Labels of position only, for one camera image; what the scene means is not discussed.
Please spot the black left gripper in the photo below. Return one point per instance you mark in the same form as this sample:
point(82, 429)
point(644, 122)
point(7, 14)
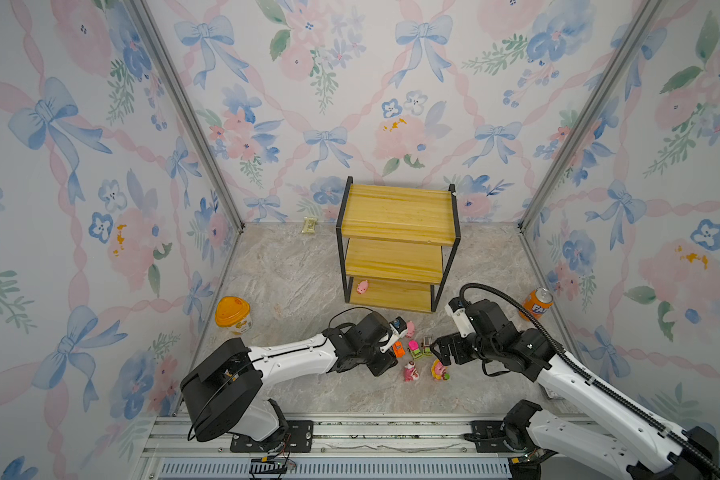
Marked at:
point(388, 359)

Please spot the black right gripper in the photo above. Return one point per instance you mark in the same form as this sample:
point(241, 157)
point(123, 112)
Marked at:
point(454, 340)

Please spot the pink figure toy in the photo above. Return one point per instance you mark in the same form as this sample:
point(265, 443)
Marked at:
point(410, 372)

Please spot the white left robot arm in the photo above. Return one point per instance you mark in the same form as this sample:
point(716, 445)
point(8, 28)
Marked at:
point(221, 394)

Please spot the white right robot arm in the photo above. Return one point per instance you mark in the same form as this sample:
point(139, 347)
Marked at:
point(636, 443)

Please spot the pink pig toy on shelf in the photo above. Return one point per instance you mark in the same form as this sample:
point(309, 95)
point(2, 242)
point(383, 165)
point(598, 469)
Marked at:
point(362, 287)

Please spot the orange toy car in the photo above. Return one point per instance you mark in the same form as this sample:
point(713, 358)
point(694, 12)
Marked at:
point(398, 349)

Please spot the green pink toy truck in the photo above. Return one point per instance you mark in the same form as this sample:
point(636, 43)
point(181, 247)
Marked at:
point(415, 350)

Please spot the pink yellow doll toy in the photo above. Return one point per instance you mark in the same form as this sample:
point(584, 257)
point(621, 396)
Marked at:
point(439, 371)

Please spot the orange lidded plastic jar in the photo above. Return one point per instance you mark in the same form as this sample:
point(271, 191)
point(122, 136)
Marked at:
point(233, 314)

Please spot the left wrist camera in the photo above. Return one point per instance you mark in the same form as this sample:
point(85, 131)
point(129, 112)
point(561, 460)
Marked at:
point(396, 331)

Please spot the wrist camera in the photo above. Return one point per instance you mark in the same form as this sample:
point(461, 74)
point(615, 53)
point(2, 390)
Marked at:
point(396, 331)
point(456, 311)

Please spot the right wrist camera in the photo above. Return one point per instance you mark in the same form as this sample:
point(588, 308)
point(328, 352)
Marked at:
point(456, 311)

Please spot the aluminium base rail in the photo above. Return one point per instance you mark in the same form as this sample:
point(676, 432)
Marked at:
point(348, 446)

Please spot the wooden shelf with black frame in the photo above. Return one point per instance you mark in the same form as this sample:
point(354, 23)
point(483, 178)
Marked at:
point(402, 240)

